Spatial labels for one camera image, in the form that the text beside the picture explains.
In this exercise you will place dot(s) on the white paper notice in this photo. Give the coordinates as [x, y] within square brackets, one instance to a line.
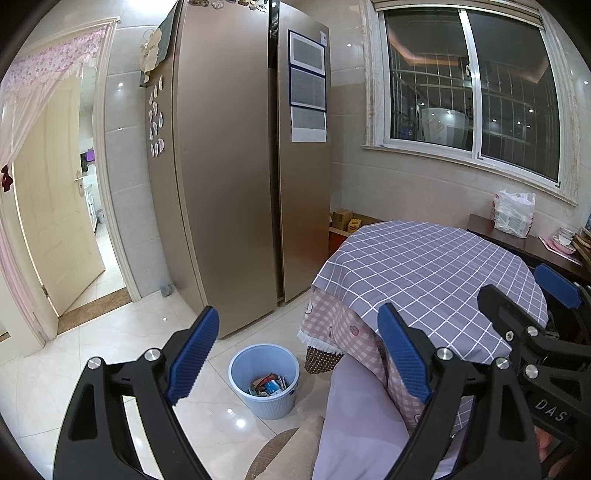
[308, 124]

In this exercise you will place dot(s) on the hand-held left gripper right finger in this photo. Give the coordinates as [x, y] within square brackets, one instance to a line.
[406, 355]

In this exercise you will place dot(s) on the white fridge magnets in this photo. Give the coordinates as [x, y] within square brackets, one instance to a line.
[157, 115]

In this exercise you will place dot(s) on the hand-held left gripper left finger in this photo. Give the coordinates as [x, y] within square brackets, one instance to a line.
[194, 355]

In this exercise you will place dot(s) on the chair with lavender cover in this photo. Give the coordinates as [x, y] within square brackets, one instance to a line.
[360, 415]

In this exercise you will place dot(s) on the round table, purple checked cloth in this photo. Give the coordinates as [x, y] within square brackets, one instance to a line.
[438, 267]

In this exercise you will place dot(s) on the brown dotted cloth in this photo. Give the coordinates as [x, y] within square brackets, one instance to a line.
[323, 360]

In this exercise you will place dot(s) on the blue framed label sheet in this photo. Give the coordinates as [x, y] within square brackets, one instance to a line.
[308, 90]
[307, 50]

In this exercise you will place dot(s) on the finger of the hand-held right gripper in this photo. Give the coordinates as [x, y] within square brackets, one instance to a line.
[561, 284]
[501, 309]

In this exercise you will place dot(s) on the white plastic bag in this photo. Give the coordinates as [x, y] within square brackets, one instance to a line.
[512, 214]

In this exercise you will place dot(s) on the pink placemat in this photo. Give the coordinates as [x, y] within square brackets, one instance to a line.
[561, 254]

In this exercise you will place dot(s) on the pink checked tablecloth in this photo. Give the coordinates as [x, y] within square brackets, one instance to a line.
[337, 323]

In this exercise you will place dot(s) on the blue plastic trash bin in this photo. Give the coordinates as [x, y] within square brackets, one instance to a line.
[265, 407]

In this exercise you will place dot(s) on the brown cardboard box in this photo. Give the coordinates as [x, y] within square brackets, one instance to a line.
[341, 219]

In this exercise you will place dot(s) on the pile of snack wrappers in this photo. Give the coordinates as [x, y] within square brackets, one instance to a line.
[268, 385]

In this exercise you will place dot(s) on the beige tote bag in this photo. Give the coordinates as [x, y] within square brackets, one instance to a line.
[152, 53]

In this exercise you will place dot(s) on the bronze refrigerator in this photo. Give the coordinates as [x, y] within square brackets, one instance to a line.
[221, 184]

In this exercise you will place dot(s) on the cream interior door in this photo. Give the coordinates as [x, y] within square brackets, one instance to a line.
[51, 207]

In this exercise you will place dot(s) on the dark red bow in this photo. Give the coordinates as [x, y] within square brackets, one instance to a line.
[6, 177]

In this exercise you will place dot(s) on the white teacup with saucer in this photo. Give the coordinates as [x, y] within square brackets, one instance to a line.
[567, 240]

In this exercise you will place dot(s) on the small grey container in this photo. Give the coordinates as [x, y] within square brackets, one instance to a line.
[166, 290]

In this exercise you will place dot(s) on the dark wooden sideboard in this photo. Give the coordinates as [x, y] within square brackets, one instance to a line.
[508, 245]

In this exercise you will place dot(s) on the pink floral curtain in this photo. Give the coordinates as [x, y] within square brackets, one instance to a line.
[37, 78]

